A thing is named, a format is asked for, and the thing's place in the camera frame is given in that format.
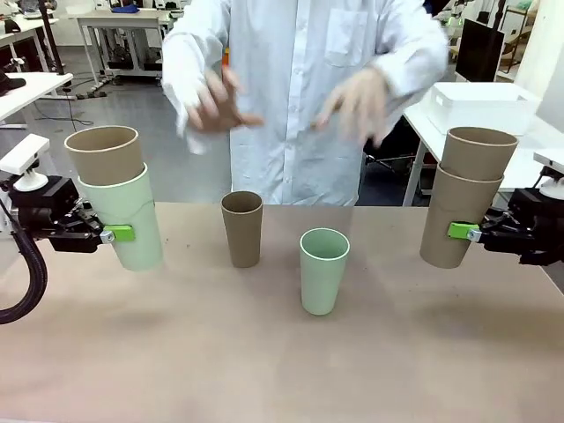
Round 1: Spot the person in white lab coat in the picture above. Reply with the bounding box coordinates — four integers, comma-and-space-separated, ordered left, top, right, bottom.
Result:
160, 0, 451, 207

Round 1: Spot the black pole stand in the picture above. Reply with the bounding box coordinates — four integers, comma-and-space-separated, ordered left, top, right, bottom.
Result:
37, 0, 67, 76

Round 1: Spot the black cap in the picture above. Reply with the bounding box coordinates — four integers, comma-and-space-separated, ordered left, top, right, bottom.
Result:
0, 70, 26, 96

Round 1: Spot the brown plastic cup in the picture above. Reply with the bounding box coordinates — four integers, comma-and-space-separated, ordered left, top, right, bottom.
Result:
440, 126, 519, 182
419, 161, 505, 270
220, 190, 264, 269
63, 125, 146, 187

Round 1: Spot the wooden chair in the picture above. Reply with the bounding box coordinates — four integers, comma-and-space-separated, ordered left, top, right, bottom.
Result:
501, 0, 537, 74

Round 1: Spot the person's left hand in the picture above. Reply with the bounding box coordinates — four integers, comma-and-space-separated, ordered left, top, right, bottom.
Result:
309, 66, 397, 150

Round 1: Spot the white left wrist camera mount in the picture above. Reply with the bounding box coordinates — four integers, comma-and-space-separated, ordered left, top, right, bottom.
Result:
0, 134, 51, 192

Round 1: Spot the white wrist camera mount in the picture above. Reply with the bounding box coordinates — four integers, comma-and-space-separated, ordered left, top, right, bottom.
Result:
0, 134, 51, 192
531, 148, 564, 198

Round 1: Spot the white table with black cap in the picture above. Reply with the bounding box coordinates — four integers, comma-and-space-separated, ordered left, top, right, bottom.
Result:
0, 71, 75, 124

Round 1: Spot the light green plastic cup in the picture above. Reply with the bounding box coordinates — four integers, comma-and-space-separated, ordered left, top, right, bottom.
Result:
77, 162, 165, 272
299, 226, 352, 316

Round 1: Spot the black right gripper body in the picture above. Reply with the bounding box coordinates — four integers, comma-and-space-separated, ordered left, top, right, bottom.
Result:
506, 187, 564, 267

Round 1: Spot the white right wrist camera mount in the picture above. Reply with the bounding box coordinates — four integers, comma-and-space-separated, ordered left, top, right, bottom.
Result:
531, 148, 564, 198

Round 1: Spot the person's left forearm white sleeve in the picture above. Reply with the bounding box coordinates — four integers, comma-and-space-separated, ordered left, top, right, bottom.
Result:
369, 12, 451, 122

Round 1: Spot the white plastic basket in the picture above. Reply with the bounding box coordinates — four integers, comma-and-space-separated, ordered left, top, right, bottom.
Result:
428, 81, 542, 137

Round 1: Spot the person's right hand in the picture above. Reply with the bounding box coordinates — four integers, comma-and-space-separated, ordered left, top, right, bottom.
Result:
183, 66, 266, 134

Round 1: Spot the white lab desk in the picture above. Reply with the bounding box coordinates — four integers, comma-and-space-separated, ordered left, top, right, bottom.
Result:
0, 15, 61, 67

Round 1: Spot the white side table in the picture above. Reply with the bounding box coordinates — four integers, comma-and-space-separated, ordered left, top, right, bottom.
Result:
401, 81, 564, 208

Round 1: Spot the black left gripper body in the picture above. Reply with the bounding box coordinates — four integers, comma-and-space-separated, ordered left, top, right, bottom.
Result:
8, 174, 103, 255

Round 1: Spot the black computer monitor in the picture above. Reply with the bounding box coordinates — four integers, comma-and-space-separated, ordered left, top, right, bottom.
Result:
454, 18, 507, 84

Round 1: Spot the white background desk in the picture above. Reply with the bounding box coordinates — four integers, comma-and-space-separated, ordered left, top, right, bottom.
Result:
68, 9, 171, 87

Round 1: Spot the black braided cable hose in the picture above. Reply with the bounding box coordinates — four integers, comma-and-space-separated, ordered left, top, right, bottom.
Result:
0, 219, 48, 326

